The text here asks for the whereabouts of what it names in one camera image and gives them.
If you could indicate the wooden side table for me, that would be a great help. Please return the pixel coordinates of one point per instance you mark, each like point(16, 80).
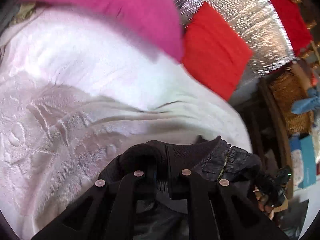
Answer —
point(277, 130)

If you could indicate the red cloth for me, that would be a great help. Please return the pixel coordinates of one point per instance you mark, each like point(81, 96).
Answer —
point(287, 12)

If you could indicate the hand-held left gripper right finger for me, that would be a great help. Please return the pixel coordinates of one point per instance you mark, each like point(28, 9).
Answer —
point(200, 197)

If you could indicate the teal cardboard box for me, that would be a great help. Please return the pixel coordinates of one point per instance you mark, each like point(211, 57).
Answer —
point(308, 162)

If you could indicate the person's right hand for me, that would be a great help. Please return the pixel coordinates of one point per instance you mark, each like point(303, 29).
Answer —
point(268, 206)

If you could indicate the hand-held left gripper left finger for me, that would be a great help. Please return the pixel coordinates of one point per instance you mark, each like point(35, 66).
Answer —
point(125, 197)

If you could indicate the pink pillow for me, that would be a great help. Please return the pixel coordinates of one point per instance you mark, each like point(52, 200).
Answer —
point(112, 10)

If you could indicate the silver foil insulation panel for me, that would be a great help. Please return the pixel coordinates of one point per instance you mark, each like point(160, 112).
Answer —
point(250, 12)

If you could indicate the white bed blanket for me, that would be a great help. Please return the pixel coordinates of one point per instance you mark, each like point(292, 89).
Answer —
point(100, 92)

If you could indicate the black puffer jacket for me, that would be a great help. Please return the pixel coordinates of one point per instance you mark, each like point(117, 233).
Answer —
point(212, 155)

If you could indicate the wicker basket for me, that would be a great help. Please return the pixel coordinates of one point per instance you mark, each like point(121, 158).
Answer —
point(291, 97)

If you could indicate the light blue cloth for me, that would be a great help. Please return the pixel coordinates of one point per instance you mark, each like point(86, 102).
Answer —
point(306, 102)

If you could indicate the red pillow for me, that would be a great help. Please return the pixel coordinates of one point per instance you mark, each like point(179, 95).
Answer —
point(215, 52)

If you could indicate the tissue pack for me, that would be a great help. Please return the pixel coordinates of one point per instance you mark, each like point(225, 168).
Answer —
point(296, 167)

